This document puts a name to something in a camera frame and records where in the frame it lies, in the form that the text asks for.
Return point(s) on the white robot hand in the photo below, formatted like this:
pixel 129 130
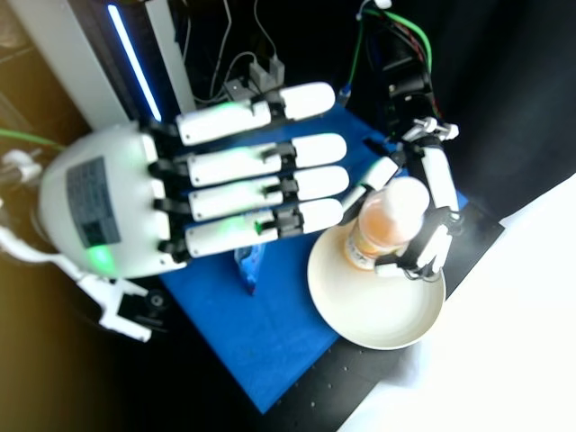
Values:
pixel 438 180
pixel 126 180

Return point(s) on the orange drink bottle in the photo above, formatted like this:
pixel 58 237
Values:
pixel 387 225

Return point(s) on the small blue packet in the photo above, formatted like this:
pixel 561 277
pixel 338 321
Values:
pixel 249 270

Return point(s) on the white round plate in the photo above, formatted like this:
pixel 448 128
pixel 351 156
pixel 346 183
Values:
pixel 373 310

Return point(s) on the black backdrop cloth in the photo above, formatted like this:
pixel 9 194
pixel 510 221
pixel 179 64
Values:
pixel 517 90

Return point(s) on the white column with blue light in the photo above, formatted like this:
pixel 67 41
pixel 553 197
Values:
pixel 58 45

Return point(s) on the white sheet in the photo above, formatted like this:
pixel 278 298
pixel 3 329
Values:
pixel 495 337

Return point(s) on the charger plug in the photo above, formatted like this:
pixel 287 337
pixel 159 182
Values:
pixel 267 74

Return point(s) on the blue cloth bag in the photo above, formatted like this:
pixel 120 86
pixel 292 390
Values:
pixel 252 342

